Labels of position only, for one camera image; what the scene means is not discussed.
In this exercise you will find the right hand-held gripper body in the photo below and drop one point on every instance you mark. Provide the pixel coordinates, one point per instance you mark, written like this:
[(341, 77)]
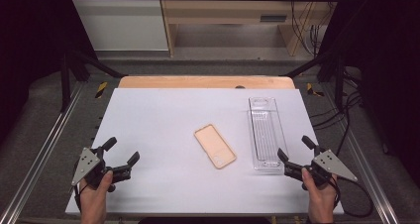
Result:
[(332, 164)]

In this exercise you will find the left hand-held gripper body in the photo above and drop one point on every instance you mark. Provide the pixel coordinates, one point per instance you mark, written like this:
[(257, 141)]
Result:
[(86, 164)]

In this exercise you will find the clear plastic packaging tray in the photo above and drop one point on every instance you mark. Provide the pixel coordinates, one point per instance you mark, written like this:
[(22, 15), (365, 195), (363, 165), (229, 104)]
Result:
[(265, 131)]

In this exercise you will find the beige phone case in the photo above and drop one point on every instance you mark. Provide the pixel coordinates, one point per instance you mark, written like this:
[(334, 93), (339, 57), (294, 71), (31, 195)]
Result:
[(214, 144)]

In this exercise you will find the person's right hand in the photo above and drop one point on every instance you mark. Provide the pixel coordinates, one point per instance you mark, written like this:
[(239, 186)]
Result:
[(321, 197)]

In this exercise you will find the person's left hand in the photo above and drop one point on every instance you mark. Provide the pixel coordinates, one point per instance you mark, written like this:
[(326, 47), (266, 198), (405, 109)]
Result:
[(94, 199)]

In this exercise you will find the white board mat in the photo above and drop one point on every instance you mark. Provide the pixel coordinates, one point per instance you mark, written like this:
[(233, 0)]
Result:
[(158, 125)]

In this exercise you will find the yellow black tape strip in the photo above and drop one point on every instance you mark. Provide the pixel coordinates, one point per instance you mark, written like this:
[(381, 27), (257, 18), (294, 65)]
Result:
[(101, 89), (310, 89)]

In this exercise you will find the person's dark clothing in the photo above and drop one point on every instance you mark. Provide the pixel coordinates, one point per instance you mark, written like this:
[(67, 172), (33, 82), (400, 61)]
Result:
[(204, 220)]

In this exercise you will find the wooden table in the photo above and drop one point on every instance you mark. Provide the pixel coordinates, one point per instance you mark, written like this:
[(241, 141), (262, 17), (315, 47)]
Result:
[(198, 82)]

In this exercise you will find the black curtain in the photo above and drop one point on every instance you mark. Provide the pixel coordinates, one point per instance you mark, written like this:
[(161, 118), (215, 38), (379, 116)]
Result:
[(29, 45), (386, 68)]

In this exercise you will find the white cabinet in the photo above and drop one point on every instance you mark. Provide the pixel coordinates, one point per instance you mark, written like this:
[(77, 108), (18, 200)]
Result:
[(122, 22)]

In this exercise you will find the light wooden desk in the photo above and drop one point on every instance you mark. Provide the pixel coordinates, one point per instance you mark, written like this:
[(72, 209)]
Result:
[(228, 11)]

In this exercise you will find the aluminium rail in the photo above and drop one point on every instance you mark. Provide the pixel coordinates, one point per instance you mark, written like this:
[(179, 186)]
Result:
[(363, 164), (43, 151)]

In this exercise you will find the black metal frame stand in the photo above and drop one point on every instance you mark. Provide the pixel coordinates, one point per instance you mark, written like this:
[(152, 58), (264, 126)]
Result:
[(66, 82), (339, 82)]

